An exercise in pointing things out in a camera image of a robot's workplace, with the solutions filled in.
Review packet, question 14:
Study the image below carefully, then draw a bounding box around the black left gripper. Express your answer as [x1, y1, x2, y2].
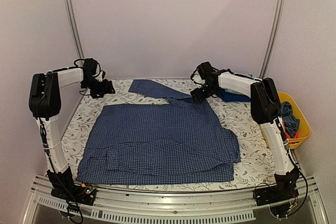
[81, 77, 116, 98]

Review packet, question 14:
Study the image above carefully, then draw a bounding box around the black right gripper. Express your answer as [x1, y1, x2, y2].
[192, 82, 218, 103]

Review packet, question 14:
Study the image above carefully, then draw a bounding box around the blue checkered button shirt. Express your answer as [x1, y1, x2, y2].
[77, 80, 240, 185]

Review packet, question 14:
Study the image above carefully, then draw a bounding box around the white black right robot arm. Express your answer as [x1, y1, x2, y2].
[191, 61, 299, 201]

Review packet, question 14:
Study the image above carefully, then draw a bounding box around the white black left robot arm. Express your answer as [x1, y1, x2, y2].
[28, 58, 115, 180]

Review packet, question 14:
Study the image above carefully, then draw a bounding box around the yellow plastic laundry basket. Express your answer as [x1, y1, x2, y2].
[251, 90, 311, 149]

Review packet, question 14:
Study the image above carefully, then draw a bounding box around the folded royal blue garment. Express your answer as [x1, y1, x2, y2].
[215, 88, 250, 102]

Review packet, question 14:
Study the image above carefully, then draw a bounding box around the folded light blue t-shirt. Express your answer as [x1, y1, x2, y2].
[225, 73, 254, 95]

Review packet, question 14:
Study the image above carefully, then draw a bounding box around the grey blue garment in basket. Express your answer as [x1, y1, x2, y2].
[280, 101, 300, 133]

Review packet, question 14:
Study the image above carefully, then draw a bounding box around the floral patterned table cloth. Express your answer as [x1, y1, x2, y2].
[61, 79, 275, 192]

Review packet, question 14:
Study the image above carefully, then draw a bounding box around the orange garment in basket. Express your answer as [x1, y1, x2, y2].
[282, 123, 300, 145]

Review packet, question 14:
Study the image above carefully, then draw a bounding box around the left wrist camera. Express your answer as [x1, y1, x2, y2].
[95, 70, 106, 82]

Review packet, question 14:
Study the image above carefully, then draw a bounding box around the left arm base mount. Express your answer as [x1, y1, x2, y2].
[48, 173, 96, 206]

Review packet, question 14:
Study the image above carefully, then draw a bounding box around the aluminium front rail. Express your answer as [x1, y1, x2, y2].
[23, 175, 332, 223]

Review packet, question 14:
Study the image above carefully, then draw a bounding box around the left aluminium frame post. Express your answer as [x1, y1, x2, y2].
[64, 0, 85, 59]

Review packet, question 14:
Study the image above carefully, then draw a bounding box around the aluminium frame post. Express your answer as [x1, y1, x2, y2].
[64, 0, 85, 59]
[259, 0, 285, 78]

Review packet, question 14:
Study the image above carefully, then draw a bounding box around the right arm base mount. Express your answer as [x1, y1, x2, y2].
[253, 182, 299, 219]

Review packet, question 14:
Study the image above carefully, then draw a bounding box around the right aluminium frame post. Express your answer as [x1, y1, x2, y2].
[259, 0, 285, 78]

